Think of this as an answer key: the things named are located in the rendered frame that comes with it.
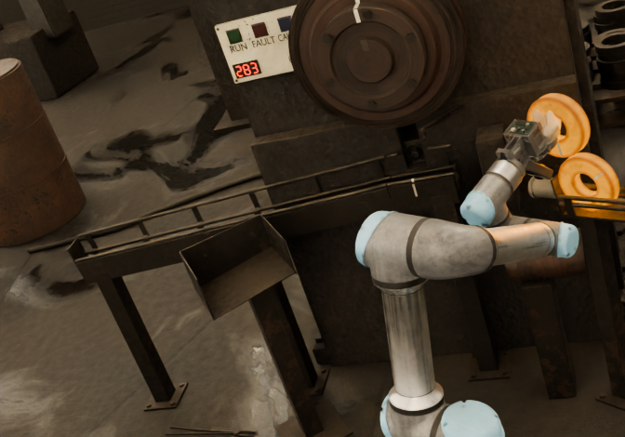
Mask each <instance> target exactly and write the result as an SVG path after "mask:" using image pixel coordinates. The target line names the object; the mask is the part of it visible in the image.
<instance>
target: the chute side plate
mask: <svg viewBox="0 0 625 437"><path fill-rule="evenodd" d="M412 184H415V188H416V191H417V195H418V196H416V195H415V193H414V189H413V186H412ZM388 190H389V191H388ZM449 194H452V196H453V200H454V204H456V203H459V196H458V192H457V188H456V184H455V181H454V178H453V176H452V177H447V178H441V179H431V180H425V181H420V182H414V183H408V184H403V185H397V186H391V187H388V189H387V188H383V189H379V190H375V191H371V192H364V193H360V194H356V195H353V196H349V197H345V198H341V199H338V200H333V201H329V202H325V203H321V204H318V205H311V206H307V207H303V208H300V209H296V210H291V211H287V212H284V213H280V214H276V215H272V216H269V217H265V218H266V219H267V220H268V222H269V223H270V224H271V225H272V226H273V227H274V228H275V229H276V230H277V231H278V232H279V233H280V234H281V236H282V237H283V238H284V239H286V238H289V237H293V236H298V235H302V234H305V233H310V232H317V231H321V230H325V229H329V228H333V227H338V226H341V225H345V224H350V223H354V222H357V221H361V220H366V219H367V218H368V217H369V216H370V215H372V214H373V213H375V212H378V211H389V212H391V211H397V212H404V211H410V210H416V209H422V208H428V207H433V202H432V197H437V196H443V195H449ZM235 225H237V224H234V225H231V226H227V227H223V228H219V229H216V230H211V231H207V232H200V233H197V234H193V235H189V236H185V237H181V238H178V239H174V240H169V241H165V242H162V243H158V244H154V245H147V246H144V247H140V248H136V249H132V250H127V251H124V252H120V253H116V254H112V255H109V256H105V257H101V258H94V259H91V260H86V261H82V262H78V263H75V265H76V267H77V268H78V270H79V271H80V273H81V274H82V276H83V278H84V279H85V281H86V283H87V284H88V285H89V284H93V283H96V280H95V278H94V276H93V275H95V274H102V273H109V274H110V276H111V279H113V278H117V277H121V276H126V275H129V274H133V273H137V272H142V271H148V270H153V269H157V268H161V267H165V266H169V265H173V264H178V263H181V262H183V261H182V259H181V256H180V253H179V252H180V251H181V250H183V249H186V248H188V247H190V246H192V245H195V244H197V243H200V242H202V241H204V240H205V239H207V238H209V237H211V236H214V235H216V234H218V233H220V232H223V231H225V230H228V229H230V228H231V227H233V226H235Z"/></svg>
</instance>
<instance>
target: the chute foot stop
mask: <svg viewBox="0 0 625 437"><path fill-rule="evenodd" d="M67 251H68V253H69V255H70V257H71V258H72V260H73V262H74V264H75V260H76V259H78V258H84V257H88V255H85V252H86V251H85V249H84V248H83V246H82V245H81V243H80V241H79V240H78V238H76V239H75V240H74V241H73V243H72V244H71V245H70V246H69V247H68V249H67Z"/></svg>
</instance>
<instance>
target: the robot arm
mask: <svg viewBox="0 0 625 437"><path fill-rule="evenodd" d="M511 126H512V127H511ZM560 129H561V119H559V118H558V117H556V116H555V115H554V114H553V113H552V111H547V113H546V117H545V116H544V115H543V114H542V113H541V111H540V110H535V111H534V112H533V121H524V120H516V119H514V120H513V121H512V123H511V124H510V125H509V127H508V128H507V129H506V131H505V132H504V133H503V135H504V138H505V139H506V141H507V143H508V144H507V145H506V147H505V148H504V149H500V148H498V149H497V150H496V155H497V157H498V160H497V161H495V162H494V164H493V165H492V166H491V167H490V168H489V169H488V170H487V171H486V173H485V174H484V175H483V177H482V178H481V179H480V181H479V182H478V183H477V185H476V186H475V187H474V188H473V190H472V191H471V192H470V193H469V194H468V195H467V197H466V199H465V201H464V202H463V204H462V205H461V207H460V214H461V215H462V217H463V218H464V219H466V221H467V222H468V223H469V224H470V225H463V224H458V223H454V222H450V221H446V220H441V219H438V218H425V217H420V216H414V215H408V214H403V213H399V212H397V211H391V212H389V211H378V212H375V213H373V214H372V215H370V216H369V217H368V218H367V219H366V220H365V222H364V223H363V225H362V227H361V229H360V231H359V232H358V235H357V238H356V243H355V254H356V257H357V259H358V261H359V262H360V263H361V264H362V265H364V266H365V267H368V268H369V267H370V270H371V277H372V282H373V284H374V285H375V286H376V287H378V288H379V289H381V295H382V302H383V309H384V316H385V323H386V329H387V337H388V343H389V350H390V357H391V364H392V376H393V384H394V386H393V387H392V388H391V390H390V391H389V394H388V395H387V396H386V398H385V399H384V401H383V404H382V408H383V410H382V411H380V426H381V429H382V431H383V433H384V435H385V437H505V434H504V429H503V428H502V425H501V423H500V420H499V416H498V415H497V413H496V412H495V411H494V410H493V409H492V408H491V407H490V406H488V405H486V404H483V403H481V402H477V401H472V400H467V401H466V403H463V402H462V401H460V402H456V403H454V404H446V403H445V397H444V390H443V388H442V386H441V385H440V384H439V383H437V382H435V380H434V372H433V364H432V349H431V341H430V333H429V325H428V317H427V309H426V301H425V294H424V284H425V283H426V282H427V281H428V279H432V280H444V279H454V278H460V277H466V276H472V275H476V274H481V273H484V272H486V271H488V270H490V269H491V268H492V266H497V265H501V264H507V263H512V262H516V261H522V260H527V259H532V258H541V257H546V256H555V257H558V258H571V257H572V256H573V255H574V254H575V253H576V251H577V248H578V229H577V228H576V227H575V226H574V225H571V224H566V223H563V222H555V221H548V220H542V219H536V218H524V217H518V216H512V215H511V213H510V211H509V208H508V207H507V206H506V202H507V200H508V199H509V198H510V196H511V195H512V193H513V192H514V191H515V190H516V188H517V187H518V186H519V184H520V183H521V182H522V178H523V177H524V176H525V173H526V174H528V175H531V176H533V177H534V178H535V179H551V178H552V172H553V170H552V169H550V168H548V167H546V166H545V165H542V164H538V163H535V161H536V162H537V161H538V160H541V159H543V158H544V156H545V155H546V154H547V153H548V152H551V150H552V149H553V148H554V147H555V145H556V144H557V142H558V140H559V137H560ZM508 130H509V131H508Z"/></svg>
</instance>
